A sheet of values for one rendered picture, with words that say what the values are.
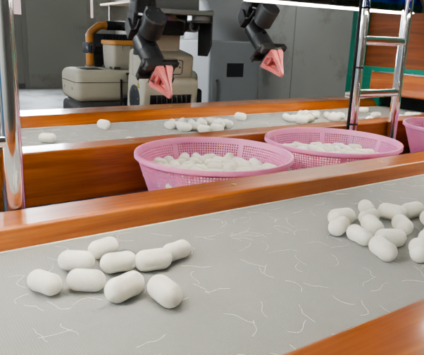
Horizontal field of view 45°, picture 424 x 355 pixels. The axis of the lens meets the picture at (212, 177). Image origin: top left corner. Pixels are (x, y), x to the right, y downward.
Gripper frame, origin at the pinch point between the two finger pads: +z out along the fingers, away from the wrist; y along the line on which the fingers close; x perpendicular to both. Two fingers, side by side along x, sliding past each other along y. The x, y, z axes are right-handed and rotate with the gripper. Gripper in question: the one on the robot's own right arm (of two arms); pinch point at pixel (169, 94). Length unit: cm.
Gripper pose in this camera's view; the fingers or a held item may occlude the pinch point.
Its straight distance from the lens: 129.5
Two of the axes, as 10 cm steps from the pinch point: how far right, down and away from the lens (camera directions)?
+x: -3.9, 5.7, 7.2
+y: 8.3, -1.2, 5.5
